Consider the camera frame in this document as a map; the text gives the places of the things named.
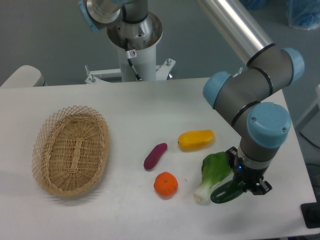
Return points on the white chair back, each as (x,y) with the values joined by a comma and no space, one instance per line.
(25,76)

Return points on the black device at table edge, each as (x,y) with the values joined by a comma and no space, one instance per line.
(311,214)

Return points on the blue plastic bag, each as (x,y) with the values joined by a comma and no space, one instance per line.
(303,14)

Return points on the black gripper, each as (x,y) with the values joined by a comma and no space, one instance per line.
(250,171)

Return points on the dark green cucumber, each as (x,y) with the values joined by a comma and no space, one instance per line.
(228,191)

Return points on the yellow bell pepper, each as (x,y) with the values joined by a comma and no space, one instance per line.
(196,139)

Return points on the white side furniture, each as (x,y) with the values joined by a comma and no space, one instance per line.
(310,112)

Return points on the purple sweet potato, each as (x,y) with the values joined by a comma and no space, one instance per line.
(154,156)

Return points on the green bok choy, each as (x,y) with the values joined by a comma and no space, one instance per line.
(214,169)

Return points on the woven wicker basket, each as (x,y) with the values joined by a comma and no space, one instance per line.
(71,151)

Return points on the orange tangerine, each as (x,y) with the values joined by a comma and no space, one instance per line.
(165,184)

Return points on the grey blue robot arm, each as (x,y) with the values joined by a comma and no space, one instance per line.
(240,99)

